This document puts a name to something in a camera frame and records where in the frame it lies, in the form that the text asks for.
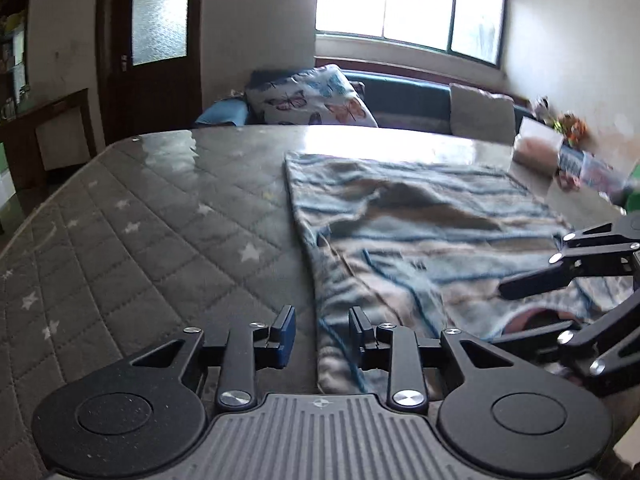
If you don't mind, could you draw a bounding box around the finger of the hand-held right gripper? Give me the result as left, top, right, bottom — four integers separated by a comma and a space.
498, 212, 640, 301
488, 291, 640, 397

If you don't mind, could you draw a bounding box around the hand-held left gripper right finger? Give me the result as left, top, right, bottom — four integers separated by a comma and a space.
347, 306, 516, 409

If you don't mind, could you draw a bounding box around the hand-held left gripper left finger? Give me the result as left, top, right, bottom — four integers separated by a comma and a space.
130, 305, 297, 409

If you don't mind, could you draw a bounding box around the striped blue beige towel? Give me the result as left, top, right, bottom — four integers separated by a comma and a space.
284, 151, 640, 395

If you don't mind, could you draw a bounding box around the clear plastic storage box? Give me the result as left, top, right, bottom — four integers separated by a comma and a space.
557, 142, 627, 194

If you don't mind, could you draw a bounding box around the white tissue pack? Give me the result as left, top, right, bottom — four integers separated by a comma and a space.
512, 117, 565, 176

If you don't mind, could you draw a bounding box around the orange tiger plush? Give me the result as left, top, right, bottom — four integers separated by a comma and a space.
561, 112, 587, 145

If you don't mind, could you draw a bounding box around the grey square pillow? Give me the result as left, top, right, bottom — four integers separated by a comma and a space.
449, 82, 517, 142

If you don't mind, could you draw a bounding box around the blue sofa bench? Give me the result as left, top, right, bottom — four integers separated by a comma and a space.
194, 71, 538, 141

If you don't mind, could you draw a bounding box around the butterfly print pillow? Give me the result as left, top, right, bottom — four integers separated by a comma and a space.
245, 64, 379, 128

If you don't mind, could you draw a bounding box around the dark patterned pillow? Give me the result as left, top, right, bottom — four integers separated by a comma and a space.
248, 69, 301, 92

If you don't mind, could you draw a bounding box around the dark wooden glass door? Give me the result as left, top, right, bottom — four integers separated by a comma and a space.
95, 0, 205, 133

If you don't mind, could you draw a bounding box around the green framed window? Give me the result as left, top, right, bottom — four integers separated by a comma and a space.
315, 0, 508, 66

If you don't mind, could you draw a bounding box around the dark wooden side cabinet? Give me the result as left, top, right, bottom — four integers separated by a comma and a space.
0, 87, 98, 192

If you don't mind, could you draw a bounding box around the wooden wall shelf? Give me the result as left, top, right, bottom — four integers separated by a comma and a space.
0, 0, 34, 121

